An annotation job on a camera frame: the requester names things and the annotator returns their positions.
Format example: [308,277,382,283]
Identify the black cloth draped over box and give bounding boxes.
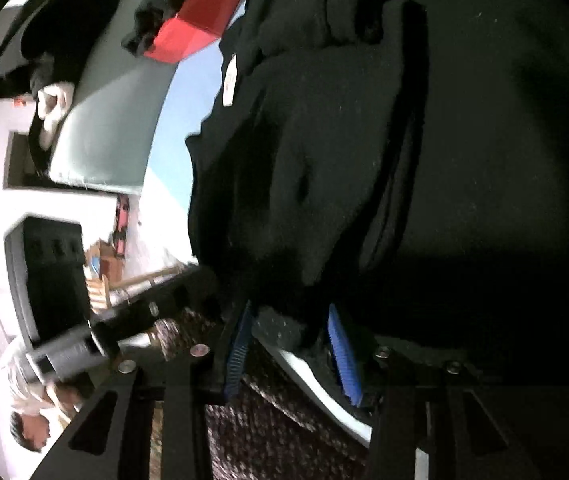
[122,0,215,58]

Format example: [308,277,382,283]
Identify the black cloth pile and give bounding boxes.
[0,0,125,101]

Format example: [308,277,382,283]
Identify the white cloth item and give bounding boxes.
[29,82,76,151]

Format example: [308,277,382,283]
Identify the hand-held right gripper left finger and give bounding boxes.
[29,301,256,480]

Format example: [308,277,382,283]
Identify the bed with blue sheet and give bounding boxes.
[2,0,375,448]

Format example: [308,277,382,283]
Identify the red object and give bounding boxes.
[112,195,131,258]

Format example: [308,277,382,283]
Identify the black garment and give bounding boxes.
[184,0,569,386]

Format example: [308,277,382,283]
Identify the patterned rug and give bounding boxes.
[149,307,380,480]

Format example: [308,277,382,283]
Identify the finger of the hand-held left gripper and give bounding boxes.
[92,266,221,356]

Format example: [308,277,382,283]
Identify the red box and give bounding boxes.
[143,0,270,65]

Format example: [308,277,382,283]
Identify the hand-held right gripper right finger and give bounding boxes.
[327,304,545,480]

